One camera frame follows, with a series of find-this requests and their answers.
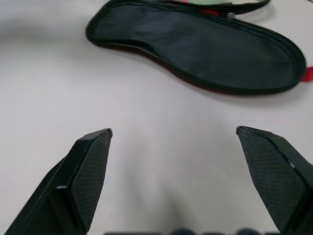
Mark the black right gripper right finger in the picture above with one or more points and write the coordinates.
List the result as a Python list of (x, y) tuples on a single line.
[(276, 181)]

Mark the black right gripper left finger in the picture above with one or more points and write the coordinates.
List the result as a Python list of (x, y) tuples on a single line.
[(80, 183)]

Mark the red and black pouch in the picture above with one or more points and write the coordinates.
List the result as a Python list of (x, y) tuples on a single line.
[(195, 49)]

